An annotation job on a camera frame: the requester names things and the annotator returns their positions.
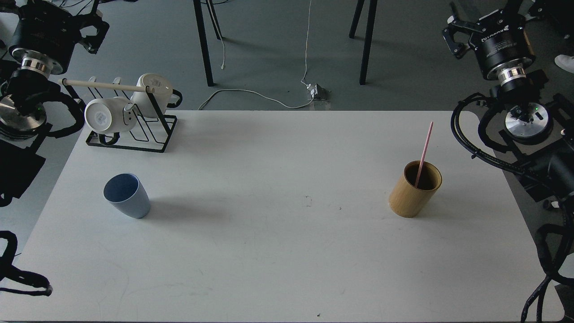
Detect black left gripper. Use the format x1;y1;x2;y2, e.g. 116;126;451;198
9;0;109;75

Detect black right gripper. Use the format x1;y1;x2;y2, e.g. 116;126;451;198
442;11;536;81

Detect pink chopstick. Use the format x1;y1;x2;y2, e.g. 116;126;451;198
414;121;434;188

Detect blue plastic cup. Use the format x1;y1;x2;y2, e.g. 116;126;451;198
103;173;151;219

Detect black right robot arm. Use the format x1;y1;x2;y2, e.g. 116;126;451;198
442;5;573;207

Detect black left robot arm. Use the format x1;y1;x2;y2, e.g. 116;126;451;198
0;0;109;207

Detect white mug front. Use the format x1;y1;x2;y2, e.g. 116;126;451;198
84;96;137;135

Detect white mug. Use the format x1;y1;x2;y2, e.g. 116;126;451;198
84;96;137;135
130;73;183;118

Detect white mug rear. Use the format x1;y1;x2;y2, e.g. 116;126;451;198
130;73;183;118

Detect black right table legs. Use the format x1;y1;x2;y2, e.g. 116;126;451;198
348;0;378;86

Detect black table legs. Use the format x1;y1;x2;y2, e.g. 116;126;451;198
348;0;378;86
192;0;223;87

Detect black left table legs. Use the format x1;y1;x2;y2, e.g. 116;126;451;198
192;0;223;87

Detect grey floor power socket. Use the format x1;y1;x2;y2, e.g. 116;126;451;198
306;83;329;101

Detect bamboo cylinder holder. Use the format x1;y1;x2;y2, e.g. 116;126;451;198
388;160;443;218

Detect black wire mug rack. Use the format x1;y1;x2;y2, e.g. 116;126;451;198
59;77;178;153

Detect white hanging cable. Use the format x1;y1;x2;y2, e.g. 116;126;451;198
207;0;226;70

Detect white floor cable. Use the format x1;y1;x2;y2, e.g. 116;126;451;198
198;0;314;111

